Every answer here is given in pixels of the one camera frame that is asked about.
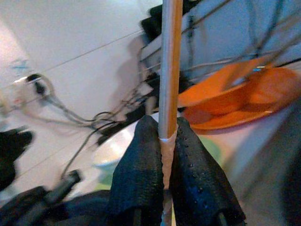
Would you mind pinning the white wall socket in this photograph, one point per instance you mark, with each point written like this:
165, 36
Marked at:
18, 91

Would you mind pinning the black power strip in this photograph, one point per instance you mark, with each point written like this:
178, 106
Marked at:
113, 130

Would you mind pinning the orange bowl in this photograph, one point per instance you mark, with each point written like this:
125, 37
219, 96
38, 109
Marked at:
258, 99

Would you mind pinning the white speckled bowl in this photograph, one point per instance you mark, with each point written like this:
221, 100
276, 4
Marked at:
110, 150

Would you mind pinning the orange plate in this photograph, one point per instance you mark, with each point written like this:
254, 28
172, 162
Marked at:
223, 122

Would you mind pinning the silver metal spoon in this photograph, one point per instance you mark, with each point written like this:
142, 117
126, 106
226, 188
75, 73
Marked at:
235, 82

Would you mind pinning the light green plate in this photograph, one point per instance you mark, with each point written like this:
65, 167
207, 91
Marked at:
211, 148

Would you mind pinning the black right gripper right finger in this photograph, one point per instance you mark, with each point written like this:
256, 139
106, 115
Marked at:
200, 188

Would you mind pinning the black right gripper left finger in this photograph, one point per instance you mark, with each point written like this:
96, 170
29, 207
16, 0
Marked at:
138, 183

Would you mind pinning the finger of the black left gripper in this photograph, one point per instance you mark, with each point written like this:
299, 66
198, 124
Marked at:
11, 146

